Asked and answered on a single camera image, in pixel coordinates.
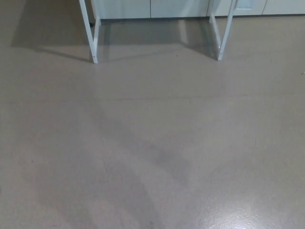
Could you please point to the white cabinet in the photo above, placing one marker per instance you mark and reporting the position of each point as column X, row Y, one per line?
column 178, row 7

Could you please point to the white desk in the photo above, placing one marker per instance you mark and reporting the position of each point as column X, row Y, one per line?
column 95, row 47

